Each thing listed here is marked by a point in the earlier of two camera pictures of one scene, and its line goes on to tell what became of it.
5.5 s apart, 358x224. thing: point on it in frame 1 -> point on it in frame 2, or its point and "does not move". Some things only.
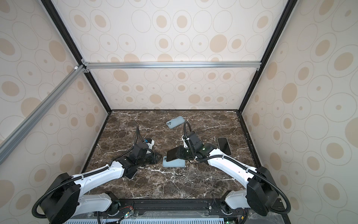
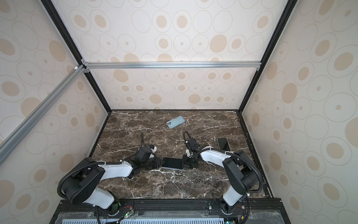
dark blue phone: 173,154 -> 172,162
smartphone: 224,145 does not move
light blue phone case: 175,122 does not move
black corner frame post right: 286,15 does not move
